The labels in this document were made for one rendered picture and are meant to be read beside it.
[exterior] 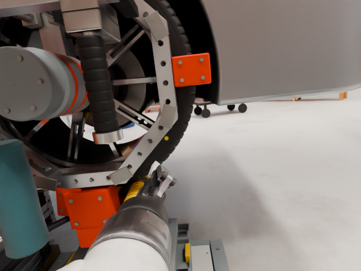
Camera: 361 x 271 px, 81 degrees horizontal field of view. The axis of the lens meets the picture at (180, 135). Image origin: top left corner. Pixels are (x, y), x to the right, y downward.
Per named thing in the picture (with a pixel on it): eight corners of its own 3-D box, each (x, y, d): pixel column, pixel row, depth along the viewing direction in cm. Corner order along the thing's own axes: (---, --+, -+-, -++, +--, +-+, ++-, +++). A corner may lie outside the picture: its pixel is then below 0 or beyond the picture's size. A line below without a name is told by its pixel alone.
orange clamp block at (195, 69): (175, 87, 58) (208, 83, 57) (174, 87, 50) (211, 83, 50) (172, 60, 56) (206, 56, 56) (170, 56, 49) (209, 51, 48)
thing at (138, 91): (138, 135, 83) (155, 50, 75) (134, 140, 75) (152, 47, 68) (57, 116, 81) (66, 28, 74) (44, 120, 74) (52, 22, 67)
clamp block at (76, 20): (122, 42, 36) (116, 8, 35) (102, 28, 27) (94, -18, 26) (93, 45, 36) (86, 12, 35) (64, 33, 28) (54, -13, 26)
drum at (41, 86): (105, 108, 58) (94, 54, 55) (62, 121, 38) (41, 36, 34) (55, 113, 59) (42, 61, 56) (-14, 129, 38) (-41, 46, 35)
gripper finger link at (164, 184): (139, 208, 31) (162, 182, 29) (146, 190, 36) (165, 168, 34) (153, 217, 31) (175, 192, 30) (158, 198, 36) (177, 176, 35)
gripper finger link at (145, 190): (136, 200, 32) (142, 194, 32) (149, 170, 43) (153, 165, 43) (157, 214, 33) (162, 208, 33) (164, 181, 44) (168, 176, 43)
